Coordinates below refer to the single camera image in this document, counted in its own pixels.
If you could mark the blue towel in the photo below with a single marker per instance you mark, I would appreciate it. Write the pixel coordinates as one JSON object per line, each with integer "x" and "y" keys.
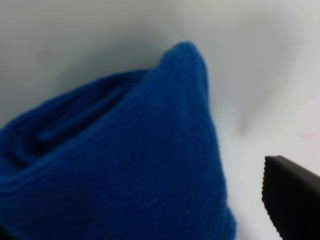
{"x": 131, "y": 156}

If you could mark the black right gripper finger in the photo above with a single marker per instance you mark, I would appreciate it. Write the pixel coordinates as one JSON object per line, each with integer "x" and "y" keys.
{"x": 291, "y": 197}

